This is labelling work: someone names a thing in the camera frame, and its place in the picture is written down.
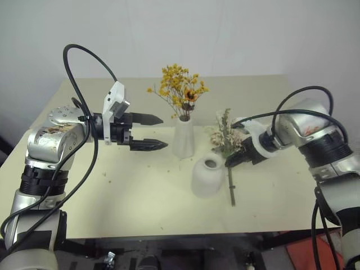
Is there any yellow dried flower bouquet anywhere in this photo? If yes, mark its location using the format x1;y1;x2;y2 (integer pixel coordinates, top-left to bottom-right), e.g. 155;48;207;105
146;64;210;123

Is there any black table frame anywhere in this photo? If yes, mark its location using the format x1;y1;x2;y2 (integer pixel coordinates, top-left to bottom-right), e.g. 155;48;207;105
56;229;321;270

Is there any beige green dried flower bouquet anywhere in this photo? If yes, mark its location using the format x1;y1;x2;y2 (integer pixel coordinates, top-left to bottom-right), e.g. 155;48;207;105
203;107;249;208

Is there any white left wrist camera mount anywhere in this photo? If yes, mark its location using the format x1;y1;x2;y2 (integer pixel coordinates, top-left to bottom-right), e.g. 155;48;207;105
102;81;132;146

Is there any small silver metal fitting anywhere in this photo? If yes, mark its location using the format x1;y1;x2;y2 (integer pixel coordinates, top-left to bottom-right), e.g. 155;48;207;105
103;251;116;266

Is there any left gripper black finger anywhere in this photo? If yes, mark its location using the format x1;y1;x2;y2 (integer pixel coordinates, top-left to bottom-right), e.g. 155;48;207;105
130;112;164;126
130;138;169;152

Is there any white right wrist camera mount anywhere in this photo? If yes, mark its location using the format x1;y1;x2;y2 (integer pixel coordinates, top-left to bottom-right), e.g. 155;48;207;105
232;116;280;164

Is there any dark rounded shape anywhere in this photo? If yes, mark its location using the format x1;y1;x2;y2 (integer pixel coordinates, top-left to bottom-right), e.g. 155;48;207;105
138;254;159;270

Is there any squat round white vase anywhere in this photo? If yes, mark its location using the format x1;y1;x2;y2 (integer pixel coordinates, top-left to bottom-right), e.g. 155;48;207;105
191;153;226;199

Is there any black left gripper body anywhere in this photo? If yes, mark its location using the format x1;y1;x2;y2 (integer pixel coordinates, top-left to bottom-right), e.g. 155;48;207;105
110;112;134;147

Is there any tall slim white vase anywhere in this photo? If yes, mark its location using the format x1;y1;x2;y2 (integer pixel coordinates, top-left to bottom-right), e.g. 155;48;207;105
172;118;196;159

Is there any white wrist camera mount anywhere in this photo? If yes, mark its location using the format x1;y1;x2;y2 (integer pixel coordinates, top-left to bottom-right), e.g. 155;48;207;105
232;116;280;164
102;81;132;146

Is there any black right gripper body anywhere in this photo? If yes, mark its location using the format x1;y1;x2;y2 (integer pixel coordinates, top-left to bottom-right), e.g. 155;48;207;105
240;136;264;166

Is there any red fabric item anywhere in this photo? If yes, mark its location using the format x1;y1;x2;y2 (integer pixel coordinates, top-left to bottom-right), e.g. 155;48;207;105
283;227;345;270

